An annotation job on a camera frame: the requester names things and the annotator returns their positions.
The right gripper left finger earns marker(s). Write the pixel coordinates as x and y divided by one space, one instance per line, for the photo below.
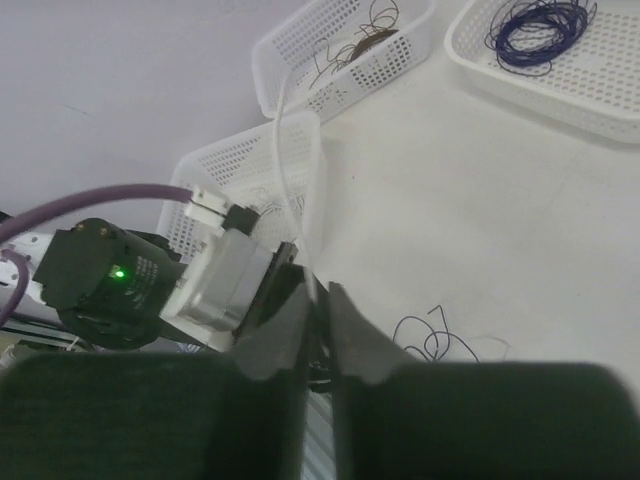
233 415

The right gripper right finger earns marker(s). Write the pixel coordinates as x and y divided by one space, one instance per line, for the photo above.
397 417

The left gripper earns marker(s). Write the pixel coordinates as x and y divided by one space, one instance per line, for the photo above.
109 285

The white basket near left arm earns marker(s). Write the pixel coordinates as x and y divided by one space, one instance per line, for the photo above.
240 168

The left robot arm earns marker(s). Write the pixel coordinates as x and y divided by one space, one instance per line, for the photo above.
31 247

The white basket with brown wires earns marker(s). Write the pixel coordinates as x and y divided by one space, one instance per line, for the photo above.
329 55

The white basket with purple wires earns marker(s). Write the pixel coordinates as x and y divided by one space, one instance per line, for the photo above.
594 86

